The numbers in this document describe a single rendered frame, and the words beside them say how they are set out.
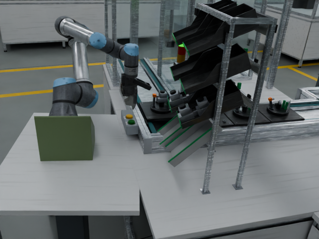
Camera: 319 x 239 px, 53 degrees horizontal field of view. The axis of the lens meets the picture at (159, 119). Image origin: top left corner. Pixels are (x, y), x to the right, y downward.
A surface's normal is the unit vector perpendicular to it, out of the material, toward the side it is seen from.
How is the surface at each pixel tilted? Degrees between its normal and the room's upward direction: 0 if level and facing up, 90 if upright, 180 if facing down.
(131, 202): 0
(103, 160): 0
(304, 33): 90
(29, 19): 90
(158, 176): 0
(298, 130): 90
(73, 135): 90
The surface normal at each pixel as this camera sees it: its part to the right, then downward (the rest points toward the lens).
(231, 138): 0.26, 0.47
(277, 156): 0.05, -0.88
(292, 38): -0.92, 0.14
